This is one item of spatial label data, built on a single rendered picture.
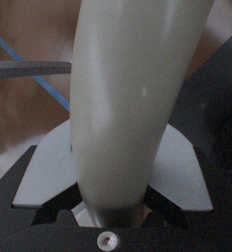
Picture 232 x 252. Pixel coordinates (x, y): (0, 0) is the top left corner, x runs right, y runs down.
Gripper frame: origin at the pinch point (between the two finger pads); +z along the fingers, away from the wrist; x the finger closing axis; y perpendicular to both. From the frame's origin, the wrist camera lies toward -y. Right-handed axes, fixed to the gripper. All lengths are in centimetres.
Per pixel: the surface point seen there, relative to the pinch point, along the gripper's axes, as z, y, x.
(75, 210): 34, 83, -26
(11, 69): 72, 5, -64
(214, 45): 109, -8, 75
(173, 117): 104, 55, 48
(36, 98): 160, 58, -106
